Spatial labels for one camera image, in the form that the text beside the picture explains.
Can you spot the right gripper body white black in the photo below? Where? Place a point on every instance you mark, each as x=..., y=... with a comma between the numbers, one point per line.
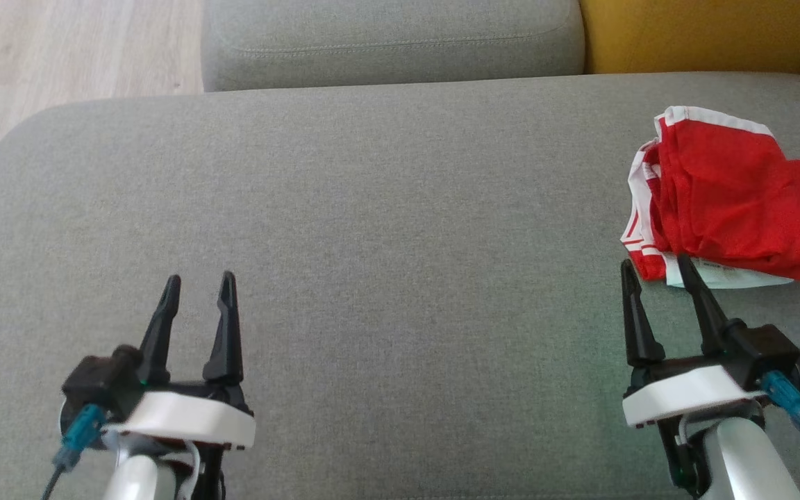
x=685, y=392

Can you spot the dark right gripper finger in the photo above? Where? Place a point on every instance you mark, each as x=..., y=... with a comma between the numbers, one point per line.
x=642, y=330
x=709, y=319

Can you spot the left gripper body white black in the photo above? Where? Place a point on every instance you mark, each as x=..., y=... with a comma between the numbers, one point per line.
x=192, y=417

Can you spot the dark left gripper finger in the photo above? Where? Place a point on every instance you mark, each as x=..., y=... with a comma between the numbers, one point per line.
x=226, y=340
x=160, y=340

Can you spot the red white basketball jersey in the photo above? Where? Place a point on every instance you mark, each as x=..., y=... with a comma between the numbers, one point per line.
x=733, y=194

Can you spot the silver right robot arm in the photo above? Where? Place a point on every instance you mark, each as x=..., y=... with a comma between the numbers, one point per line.
x=747, y=465

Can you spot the grey sofa seat cushion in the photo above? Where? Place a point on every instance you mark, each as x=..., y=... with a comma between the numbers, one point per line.
x=372, y=243

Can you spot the yellow sofa cushion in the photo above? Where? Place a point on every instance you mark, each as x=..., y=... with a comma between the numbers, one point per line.
x=705, y=35

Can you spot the grey sofa back cushion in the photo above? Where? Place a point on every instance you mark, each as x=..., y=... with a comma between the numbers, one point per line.
x=386, y=35

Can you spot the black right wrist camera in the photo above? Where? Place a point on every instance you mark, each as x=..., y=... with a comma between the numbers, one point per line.
x=768, y=351

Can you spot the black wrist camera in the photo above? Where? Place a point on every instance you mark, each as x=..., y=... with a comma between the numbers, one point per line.
x=98, y=378
x=768, y=351

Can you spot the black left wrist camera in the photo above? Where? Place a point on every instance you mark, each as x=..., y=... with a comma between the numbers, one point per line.
x=98, y=378

